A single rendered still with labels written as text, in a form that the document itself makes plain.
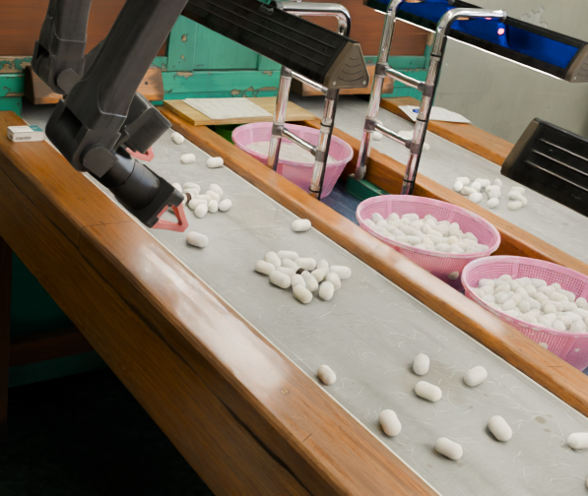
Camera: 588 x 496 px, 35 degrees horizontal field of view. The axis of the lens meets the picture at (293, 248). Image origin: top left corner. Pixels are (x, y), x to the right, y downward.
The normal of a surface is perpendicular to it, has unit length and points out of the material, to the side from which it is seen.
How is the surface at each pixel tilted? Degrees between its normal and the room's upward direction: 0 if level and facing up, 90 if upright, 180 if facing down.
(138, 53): 108
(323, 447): 0
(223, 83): 90
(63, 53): 97
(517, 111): 90
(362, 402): 0
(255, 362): 0
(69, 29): 86
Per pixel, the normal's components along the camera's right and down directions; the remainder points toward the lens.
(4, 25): 0.57, 0.42
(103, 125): 0.60, 0.65
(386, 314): 0.15, -0.90
